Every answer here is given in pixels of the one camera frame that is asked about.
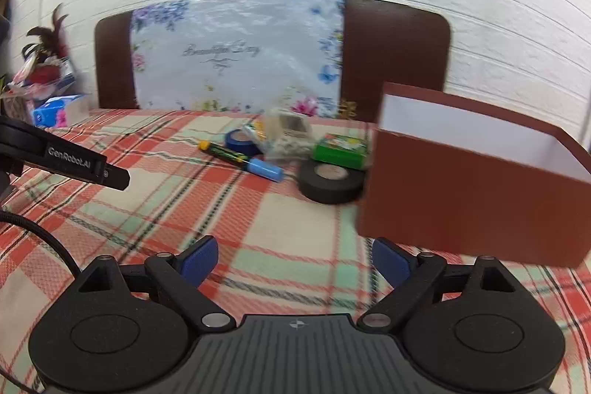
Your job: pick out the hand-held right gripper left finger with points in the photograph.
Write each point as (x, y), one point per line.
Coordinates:
(201, 261)

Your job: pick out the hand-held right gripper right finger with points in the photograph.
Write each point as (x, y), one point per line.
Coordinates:
(390, 261)

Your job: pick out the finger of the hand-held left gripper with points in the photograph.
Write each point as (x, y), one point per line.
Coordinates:
(92, 167)

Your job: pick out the black tape roll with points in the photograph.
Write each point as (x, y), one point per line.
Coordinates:
(330, 184)

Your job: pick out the brown cardboard box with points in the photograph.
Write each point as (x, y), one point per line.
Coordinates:
(461, 186)

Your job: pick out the marker with blue cap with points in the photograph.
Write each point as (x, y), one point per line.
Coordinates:
(240, 158)

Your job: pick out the green printed small box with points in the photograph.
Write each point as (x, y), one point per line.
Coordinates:
(342, 150)

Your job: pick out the blue tape roll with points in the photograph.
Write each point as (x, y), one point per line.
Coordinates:
(240, 141)

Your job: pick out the blue tissue box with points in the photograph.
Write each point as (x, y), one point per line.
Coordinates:
(60, 110)

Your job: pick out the red plaid blanket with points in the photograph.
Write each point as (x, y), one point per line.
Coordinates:
(258, 218)

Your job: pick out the dark red flower bouquet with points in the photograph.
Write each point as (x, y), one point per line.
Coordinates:
(44, 52)

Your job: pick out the floral plastic bag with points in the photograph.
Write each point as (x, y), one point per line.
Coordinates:
(231, 52)

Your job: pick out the brown wooden headboard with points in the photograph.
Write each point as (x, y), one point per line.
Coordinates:
(392, 52)

